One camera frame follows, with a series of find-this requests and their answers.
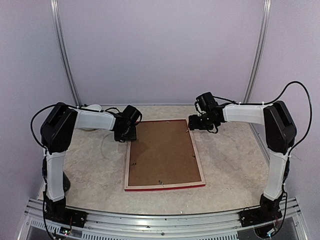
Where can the black cylindrical cup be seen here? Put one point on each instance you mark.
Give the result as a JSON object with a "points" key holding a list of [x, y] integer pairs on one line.
{"points": [[66, 183]]}

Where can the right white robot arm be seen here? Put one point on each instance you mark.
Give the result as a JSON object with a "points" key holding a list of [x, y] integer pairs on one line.
{"points": [[279, 127]]}

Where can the right aluminium post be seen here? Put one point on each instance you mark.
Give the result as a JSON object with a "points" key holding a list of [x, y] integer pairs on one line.
{"points": [[259, 50]]}

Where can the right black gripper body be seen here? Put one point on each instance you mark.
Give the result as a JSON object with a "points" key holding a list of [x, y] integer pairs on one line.
{"points": [[206, 123]]}

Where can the orange white bowl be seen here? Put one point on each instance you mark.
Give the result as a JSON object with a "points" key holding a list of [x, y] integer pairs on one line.
{"points": [[93, 107]]}

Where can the wooden red picture frame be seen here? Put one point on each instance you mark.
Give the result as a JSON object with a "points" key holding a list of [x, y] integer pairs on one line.
{"points": [[127, 175]]}

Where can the brown cardboard backing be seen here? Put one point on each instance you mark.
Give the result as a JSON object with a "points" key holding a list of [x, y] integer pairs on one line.
{"points": [[162, 152]]}

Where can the aluminium post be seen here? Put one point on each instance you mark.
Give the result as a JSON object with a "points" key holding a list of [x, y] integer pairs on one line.
{"points": [[55, 11], [259, 50]]}

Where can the aluminium front rail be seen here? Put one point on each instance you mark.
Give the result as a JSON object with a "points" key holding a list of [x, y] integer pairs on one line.
{"points": [[103, 225]]}

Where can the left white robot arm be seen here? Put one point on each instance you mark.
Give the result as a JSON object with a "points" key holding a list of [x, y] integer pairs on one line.
{"points": [[57, 132]]}

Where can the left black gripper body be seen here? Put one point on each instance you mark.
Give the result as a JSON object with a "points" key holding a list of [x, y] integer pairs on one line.
{"points": [[128, 135]]}

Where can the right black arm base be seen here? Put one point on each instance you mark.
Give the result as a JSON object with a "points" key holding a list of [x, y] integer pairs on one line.
{"points": [[268, 210]]}

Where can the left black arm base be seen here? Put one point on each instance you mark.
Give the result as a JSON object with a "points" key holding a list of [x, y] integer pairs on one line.
{"points": [[58, 212]]}

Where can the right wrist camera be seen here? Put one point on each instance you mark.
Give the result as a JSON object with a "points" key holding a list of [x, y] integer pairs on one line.
{"points": [[206, 104]]}

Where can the left aluminium post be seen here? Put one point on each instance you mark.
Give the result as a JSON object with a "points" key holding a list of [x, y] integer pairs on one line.
{"points": [[55, 11]]}

